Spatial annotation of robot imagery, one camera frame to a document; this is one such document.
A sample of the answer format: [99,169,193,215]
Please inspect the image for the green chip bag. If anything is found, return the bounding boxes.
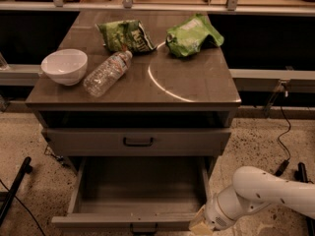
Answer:
[165,14,224,58]
[96,20,156,53]

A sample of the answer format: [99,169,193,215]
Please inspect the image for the white ceramic bowl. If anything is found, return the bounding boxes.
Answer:
[41,49,88,86]

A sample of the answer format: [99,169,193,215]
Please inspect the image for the black stand leg left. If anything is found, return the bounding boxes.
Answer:
[0,156,32,226]

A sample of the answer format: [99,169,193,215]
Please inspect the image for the clear plastic water bottle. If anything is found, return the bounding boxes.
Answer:
[84,51,133,97]

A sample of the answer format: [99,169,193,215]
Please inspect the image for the grey drawer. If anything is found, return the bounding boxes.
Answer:
[42,128,231,156]
[52,156,212,235]

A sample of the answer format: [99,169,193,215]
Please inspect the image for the grey drawer cabinet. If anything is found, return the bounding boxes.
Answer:
[27,11,241,156]

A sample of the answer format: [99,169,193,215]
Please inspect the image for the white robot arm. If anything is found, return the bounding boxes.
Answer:
[189,166,315,236]

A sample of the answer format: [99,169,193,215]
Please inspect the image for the green chip bag right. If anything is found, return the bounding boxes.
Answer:
[165,14,224,58]

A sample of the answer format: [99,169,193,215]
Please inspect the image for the metal railing frame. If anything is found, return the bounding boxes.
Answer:
[0,0,315,116]

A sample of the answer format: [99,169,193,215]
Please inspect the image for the green chip bag left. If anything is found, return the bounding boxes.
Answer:
[96,20,156,53]

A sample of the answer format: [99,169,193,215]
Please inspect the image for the black power cable with adapter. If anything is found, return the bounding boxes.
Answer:
[274,105,293,178]

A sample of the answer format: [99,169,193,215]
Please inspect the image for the grey top drawer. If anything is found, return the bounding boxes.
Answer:
[42,128,231,156]

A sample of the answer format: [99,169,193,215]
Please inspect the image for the thin black cable left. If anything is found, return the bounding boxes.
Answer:
[0,178,47,236]

